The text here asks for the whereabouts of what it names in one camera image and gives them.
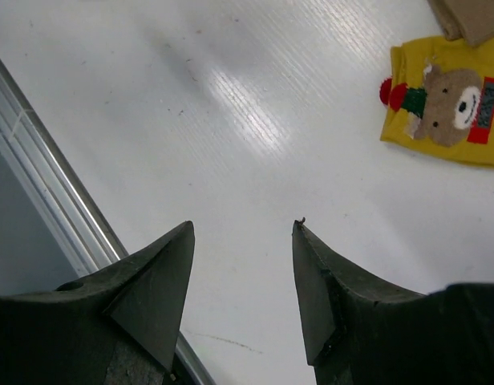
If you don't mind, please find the aluminium frame rail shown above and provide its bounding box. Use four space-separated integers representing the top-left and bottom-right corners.
0 59 213 384

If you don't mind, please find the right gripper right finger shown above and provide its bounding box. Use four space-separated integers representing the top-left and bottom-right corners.
292 221 494 384

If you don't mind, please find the cream brown striped sock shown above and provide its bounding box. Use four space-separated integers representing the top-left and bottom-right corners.
427 0 494 47

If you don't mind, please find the yellow bear sock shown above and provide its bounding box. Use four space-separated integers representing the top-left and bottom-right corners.
379 36 494 168

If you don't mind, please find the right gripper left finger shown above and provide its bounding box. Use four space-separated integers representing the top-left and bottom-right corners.
0 221 195 384

